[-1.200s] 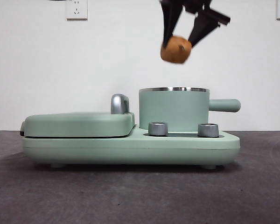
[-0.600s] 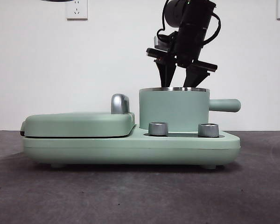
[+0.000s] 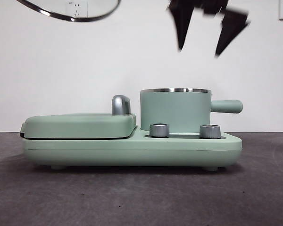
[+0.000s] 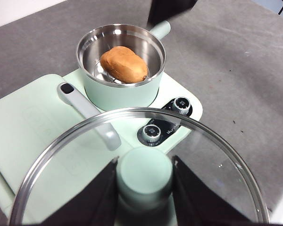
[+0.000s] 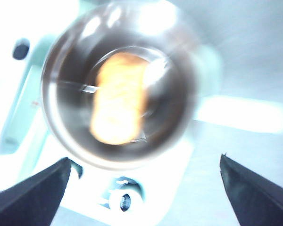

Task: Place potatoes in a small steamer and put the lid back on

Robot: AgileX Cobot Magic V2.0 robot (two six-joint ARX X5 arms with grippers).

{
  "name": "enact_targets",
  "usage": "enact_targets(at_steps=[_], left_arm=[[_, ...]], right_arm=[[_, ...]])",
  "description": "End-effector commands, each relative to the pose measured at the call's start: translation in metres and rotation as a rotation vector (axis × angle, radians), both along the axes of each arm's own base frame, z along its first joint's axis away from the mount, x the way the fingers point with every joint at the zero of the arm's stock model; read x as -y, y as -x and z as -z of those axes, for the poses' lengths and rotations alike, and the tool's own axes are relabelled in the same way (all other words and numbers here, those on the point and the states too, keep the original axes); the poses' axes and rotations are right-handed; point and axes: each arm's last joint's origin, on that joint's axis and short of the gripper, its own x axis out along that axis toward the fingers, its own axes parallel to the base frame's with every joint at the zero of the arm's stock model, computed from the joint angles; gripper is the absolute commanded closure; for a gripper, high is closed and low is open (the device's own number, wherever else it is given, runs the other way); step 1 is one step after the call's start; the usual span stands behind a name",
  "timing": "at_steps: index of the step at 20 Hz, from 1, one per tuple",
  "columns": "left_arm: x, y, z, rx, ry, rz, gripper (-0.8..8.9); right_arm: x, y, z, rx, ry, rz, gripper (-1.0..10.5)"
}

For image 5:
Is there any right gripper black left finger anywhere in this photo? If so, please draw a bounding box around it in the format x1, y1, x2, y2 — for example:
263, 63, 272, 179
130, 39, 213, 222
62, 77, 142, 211
0, 157, 72, 226

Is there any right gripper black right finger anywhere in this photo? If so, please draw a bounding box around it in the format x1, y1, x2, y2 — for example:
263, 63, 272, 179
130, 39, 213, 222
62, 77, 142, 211
220, 154, 283, 226

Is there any brown potato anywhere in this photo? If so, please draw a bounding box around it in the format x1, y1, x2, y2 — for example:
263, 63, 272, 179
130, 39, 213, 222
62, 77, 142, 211
91, 52, 148, 145

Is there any mint green breakfast machine base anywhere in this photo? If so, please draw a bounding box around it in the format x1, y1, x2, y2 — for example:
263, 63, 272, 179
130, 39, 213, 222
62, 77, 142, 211
0, 0, 224, 226

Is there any silver control knob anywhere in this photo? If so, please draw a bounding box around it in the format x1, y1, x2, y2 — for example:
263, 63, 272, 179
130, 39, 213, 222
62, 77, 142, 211
108, 187, 134, 212

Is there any green griddle lid chrome handle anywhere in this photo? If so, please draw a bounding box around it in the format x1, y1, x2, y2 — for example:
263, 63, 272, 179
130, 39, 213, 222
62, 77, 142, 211
0, 32, 52, 156

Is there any mint green pot with handle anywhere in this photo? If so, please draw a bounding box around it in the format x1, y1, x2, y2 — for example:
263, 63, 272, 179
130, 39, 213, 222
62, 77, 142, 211
41, 0, 283, 170

